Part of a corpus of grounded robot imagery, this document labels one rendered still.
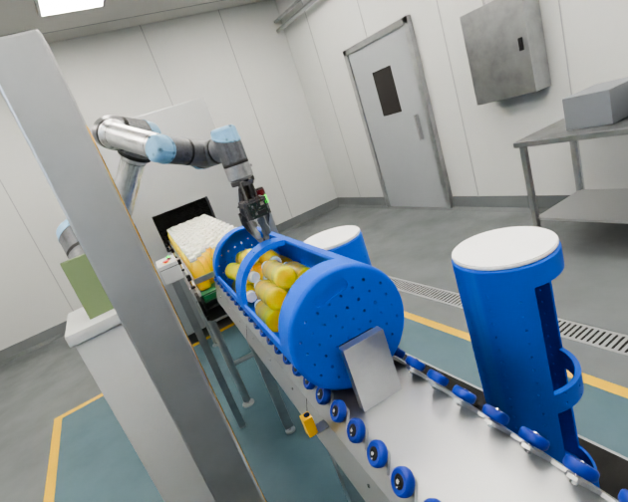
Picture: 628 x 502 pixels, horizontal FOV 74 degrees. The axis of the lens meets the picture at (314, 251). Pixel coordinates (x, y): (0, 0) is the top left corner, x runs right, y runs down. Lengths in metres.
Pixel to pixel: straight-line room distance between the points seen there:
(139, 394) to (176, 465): 0.33
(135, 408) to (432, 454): 1.12
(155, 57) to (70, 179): 6.10
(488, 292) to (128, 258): 0.92
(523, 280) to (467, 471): 0.55
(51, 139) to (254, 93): 6.41
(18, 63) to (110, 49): 6.01
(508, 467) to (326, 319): 0.40
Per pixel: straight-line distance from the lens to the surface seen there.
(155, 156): 1.20
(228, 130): 1.21
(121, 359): 1.59
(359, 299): 0.90
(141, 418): 1.69
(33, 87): 0.55
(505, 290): 1.18
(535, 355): 1.29
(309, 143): 7.16
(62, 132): 0.54
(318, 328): 0.87
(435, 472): 0.81
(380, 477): 0.83
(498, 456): 0.82
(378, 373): 0.93
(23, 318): 6.47
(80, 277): 1.58
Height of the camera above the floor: 1.52
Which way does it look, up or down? 17 degrees down
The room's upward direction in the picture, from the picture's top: 19 degrees counter-clockwise
